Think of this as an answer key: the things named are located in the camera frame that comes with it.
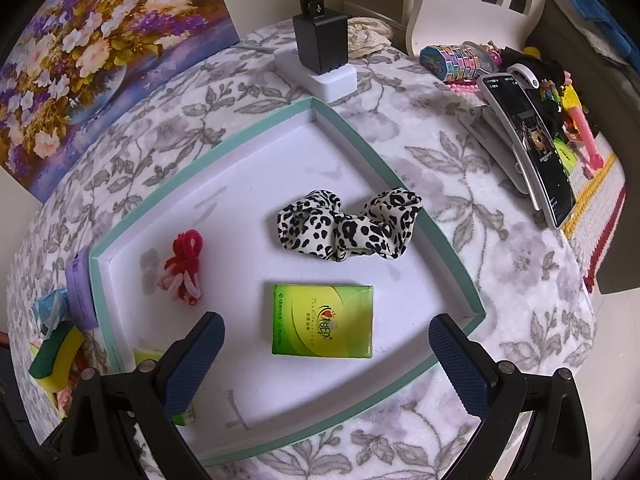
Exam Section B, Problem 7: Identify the green tissue pack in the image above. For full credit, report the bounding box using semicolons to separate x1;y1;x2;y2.
271;284;373;359

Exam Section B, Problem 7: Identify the floral canvas painting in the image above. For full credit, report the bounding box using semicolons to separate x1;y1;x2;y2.
1;0;238;200

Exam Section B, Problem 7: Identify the purple card box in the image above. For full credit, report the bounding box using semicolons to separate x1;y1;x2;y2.
65;247;99;332

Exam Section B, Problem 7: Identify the white chair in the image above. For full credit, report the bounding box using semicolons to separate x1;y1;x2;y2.
406;0;546;58

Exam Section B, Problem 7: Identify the red pink yarn bow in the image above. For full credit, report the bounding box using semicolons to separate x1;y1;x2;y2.
156;229;204;307

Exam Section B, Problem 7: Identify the grey floral blanket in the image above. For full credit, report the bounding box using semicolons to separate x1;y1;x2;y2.
3;23;597;479

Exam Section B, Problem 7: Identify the colourful toy roll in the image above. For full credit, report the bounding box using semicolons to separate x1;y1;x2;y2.
419;41;496;84

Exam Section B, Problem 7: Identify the crochet striped mat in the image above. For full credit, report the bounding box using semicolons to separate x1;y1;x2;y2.
562;133;627;292

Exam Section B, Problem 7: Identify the black charger plug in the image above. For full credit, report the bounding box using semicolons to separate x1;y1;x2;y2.
293;0;348;75

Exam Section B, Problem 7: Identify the leopard print scrunchie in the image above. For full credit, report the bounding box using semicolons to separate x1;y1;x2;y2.
277;188;423;262

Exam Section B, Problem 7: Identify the pink toy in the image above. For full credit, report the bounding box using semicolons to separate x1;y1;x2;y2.
561;70;604;170

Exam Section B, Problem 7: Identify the yellow green sponge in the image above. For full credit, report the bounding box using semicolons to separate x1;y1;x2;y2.
28;321;85;393

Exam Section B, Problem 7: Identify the black smartphone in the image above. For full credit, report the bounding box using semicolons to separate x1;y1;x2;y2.
477;73;576;230

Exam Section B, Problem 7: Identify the teal white tray box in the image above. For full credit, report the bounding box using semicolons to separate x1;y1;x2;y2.
89;98;486;466

